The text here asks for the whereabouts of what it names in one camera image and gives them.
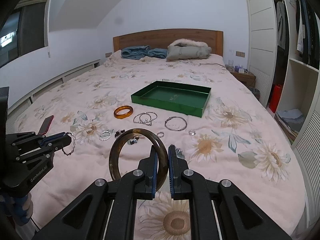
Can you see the red smartphone with strap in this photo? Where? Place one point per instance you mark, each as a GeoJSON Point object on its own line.
{"type": "Point", "coordinates": [45, 125]}

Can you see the wire waste basket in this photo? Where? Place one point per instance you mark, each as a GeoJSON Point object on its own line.
{"type": "Point", "coordinates": [255, 92]}

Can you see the grey fur-trimmed coat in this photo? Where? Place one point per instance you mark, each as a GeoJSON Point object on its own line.
{"type": "Point", "coordinates": [184, 49]}

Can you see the amber resin bangle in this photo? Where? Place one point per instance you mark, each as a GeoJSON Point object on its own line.
{"type": "Point", "coordinates": [123, 112]}

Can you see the folded clothes on shelf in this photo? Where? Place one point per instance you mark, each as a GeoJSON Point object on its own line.
{"type": "Point", "coordinates": [290, 121]}

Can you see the thin silver bangle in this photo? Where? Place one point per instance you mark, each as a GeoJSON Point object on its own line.
{"type": "Point", "coordinates": [175, 123]}

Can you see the white wardrobe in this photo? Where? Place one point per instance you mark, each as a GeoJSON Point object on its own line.
{"type": "Point", "coordinates": [300, 90]}

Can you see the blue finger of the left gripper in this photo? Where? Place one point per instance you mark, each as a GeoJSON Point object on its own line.
{"type": "Point", "coordinates": [52, 138]}
{"type": "Point", "coordinates": [57, 145]}

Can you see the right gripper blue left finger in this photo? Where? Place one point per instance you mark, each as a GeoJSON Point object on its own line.
{"type": "Point", "coordinates": [153, 171]}

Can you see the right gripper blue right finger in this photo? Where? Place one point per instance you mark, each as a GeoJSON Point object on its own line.
{"type": "Point", "coordinates": [173, 171]}

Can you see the green jewelry tray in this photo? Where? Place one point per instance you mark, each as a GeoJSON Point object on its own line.
{"type": "Point", "coordinates": [176, 97]}

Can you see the dark brown wooden bangle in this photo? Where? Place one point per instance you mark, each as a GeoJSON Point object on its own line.
{"type": "Point", "coordinates": [119, 143]}

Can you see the window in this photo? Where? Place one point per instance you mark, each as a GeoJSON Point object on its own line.
{"type": "Point", "coordinates": [25, 30]}

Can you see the wooden headboard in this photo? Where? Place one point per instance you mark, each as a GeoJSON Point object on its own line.
{"type": "Point", "coordinates": [161, 38]}

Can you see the wooden nightstand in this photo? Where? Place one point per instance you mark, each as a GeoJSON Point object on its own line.
{"type": "Point", "coordinates": [247, 79]}

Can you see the red container in wardrobe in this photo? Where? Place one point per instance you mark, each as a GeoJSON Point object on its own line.
{"type": "Point", "coordinates": [275, 97]}

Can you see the hanging clothes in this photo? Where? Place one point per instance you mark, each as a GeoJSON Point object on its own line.
{"type": "Point", "coordinates": [297, 32]}

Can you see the floral pink bedspread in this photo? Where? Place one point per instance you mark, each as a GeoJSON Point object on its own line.
{"type": "Point", "coordinates": [235, 139]}

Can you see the blue folded blanket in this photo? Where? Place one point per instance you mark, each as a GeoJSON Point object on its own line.
{"type": "Point", "coordinates": [138, 52]}

